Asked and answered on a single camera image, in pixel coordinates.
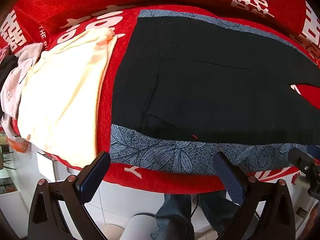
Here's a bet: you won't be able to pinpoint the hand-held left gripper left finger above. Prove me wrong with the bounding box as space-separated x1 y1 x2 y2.
27 151 112 240

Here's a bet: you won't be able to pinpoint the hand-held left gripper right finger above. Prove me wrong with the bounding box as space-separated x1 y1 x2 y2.
214 152 297 240

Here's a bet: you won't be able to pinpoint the black cable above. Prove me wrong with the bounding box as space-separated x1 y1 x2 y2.
190 194 200 221

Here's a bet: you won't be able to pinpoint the dark cloth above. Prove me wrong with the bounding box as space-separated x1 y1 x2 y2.
0 55 19 88

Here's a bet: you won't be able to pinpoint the person's left leg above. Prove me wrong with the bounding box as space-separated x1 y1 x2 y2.
155 192 195 240

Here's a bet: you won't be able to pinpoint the black pants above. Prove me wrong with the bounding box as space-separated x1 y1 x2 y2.
111 17 320 147

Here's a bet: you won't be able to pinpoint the person's right leg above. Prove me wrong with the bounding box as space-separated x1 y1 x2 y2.
195 191 253 238

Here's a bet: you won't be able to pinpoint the pale pink garment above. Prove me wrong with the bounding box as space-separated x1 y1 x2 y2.
0 42 44 140

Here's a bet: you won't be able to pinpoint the cream garment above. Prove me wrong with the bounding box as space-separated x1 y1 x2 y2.
17 27 118 169

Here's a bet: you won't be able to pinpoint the red printed blanket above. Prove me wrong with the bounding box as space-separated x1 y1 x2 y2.
0 0 320 194

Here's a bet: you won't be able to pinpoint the orange cloth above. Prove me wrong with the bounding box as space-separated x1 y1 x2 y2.
7 139 29 153

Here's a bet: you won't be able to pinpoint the person's leg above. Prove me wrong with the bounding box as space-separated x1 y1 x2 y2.
195 191 253 238
155 192 195 240

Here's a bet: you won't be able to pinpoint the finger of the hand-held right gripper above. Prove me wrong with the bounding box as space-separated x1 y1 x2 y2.
307 144 320 159
287 147 313 173

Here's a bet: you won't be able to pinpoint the black shorts with patterned trim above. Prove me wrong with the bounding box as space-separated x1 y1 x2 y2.
109 9 320 174

